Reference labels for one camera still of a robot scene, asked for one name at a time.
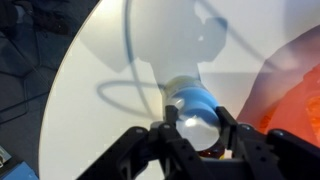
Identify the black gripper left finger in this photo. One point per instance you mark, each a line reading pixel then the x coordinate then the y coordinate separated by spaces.
pixel 171 114

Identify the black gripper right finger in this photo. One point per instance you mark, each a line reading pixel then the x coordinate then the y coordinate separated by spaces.
pixel 228 126

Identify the orange plastic bag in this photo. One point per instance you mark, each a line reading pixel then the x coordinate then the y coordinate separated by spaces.
pixel 290 90

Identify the round white table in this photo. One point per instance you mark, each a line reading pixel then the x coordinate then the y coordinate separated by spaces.
pixel 247 53

